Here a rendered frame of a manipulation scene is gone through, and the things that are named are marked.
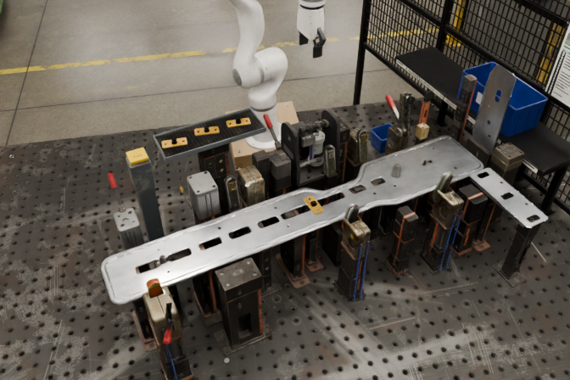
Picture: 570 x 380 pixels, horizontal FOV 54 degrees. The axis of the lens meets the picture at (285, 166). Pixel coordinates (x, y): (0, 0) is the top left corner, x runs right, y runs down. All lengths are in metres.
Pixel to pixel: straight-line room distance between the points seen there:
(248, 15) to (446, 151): 0.90
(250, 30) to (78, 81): 2.66
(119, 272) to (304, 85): 2.82
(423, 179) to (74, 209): 1.40
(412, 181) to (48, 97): 3.14
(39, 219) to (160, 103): 1.94
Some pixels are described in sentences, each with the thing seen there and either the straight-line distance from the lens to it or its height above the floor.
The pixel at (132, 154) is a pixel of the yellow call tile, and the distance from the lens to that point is 1.91.
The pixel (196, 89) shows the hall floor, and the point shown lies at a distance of 4.30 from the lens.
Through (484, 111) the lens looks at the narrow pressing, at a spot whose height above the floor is 1.14.
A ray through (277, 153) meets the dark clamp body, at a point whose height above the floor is 1.08.
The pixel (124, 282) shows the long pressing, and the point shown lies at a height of 1.00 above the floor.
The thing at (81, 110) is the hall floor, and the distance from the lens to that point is 4.28.
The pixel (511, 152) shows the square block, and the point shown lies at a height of 1.06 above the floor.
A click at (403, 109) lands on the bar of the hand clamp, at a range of 2.09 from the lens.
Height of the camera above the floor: 2.35
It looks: 41 degrees down
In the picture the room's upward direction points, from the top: straight up
